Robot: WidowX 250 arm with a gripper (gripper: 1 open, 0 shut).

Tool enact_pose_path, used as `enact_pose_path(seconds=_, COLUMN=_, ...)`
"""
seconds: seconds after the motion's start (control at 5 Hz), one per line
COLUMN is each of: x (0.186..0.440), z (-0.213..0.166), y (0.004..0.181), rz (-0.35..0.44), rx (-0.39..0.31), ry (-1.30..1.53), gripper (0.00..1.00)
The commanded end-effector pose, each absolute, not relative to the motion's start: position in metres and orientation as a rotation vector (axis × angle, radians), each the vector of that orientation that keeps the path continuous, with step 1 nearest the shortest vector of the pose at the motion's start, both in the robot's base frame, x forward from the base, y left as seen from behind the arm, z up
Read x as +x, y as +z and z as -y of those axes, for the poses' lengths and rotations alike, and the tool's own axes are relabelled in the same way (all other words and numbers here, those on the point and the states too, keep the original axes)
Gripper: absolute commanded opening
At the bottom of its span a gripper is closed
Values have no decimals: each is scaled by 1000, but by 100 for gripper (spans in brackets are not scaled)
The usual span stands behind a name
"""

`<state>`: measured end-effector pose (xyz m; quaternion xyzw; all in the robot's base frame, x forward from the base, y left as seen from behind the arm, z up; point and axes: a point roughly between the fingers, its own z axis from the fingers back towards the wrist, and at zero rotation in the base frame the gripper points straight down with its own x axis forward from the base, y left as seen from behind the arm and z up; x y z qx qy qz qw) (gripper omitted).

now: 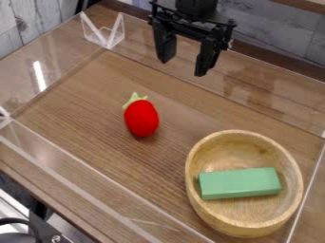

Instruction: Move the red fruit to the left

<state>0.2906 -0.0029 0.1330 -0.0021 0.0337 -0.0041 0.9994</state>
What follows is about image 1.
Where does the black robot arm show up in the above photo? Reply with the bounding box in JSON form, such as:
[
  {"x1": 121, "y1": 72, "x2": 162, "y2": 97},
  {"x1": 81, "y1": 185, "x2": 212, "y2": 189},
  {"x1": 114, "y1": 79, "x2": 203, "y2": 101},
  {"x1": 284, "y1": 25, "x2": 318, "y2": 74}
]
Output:
[{"x1": 149, "y1": 0, "x2": 239, "y2": 77}]

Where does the black metal stand base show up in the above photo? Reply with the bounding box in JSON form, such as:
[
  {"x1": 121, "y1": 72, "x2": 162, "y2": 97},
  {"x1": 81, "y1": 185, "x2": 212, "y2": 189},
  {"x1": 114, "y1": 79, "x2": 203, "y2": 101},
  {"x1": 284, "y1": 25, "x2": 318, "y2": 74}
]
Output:
[{"x1": 0, "y1": 210, "x2": 74, "y2": 243}]

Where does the wooden bowl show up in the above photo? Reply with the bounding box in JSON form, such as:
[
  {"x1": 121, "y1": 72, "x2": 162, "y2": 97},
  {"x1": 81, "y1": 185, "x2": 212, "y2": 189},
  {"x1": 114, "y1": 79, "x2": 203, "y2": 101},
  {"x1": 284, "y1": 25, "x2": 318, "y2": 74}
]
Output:
[{"x1": 185, "y1": 130, "x2": 304, "y2": 238}]

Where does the clear acrylic corner bracket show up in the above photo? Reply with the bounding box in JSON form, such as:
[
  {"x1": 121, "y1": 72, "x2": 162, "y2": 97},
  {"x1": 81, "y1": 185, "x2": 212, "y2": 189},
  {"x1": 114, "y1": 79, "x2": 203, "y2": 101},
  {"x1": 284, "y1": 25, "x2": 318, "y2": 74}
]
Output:
[{"x1": 81, "y1": 12, "x2": 125, "y2": 49}]

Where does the green rectangular block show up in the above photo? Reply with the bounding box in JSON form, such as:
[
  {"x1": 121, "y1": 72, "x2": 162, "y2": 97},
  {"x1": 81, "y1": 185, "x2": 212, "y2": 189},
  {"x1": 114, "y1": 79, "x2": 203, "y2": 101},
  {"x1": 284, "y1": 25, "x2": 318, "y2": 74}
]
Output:
[{"x1": 199, "y1": 167, "x2": 283, "y2": 200}]

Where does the red toy strawberry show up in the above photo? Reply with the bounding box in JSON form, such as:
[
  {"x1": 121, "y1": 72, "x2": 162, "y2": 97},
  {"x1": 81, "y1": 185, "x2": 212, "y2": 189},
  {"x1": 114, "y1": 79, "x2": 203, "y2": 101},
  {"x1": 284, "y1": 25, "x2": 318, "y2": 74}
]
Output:
[{"x1": 122, "y1": 92, "x2": 161, "y2": 138}]

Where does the clear acrylic enclosure wall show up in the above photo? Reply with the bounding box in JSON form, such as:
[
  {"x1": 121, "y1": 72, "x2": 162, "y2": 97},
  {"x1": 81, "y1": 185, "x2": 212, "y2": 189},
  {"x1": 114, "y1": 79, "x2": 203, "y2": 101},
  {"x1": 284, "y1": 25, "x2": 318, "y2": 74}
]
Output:
[{"x1": 0, "y1": 14, "x2": 325, "y2": 243}]

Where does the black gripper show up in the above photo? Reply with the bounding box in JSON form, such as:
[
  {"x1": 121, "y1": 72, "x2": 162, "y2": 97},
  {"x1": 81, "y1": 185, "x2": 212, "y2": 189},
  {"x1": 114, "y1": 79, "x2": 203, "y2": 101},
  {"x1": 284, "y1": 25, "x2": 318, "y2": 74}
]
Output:
[{"x1": 150, "y1": 0, "x2": 237, "y2": 77}]

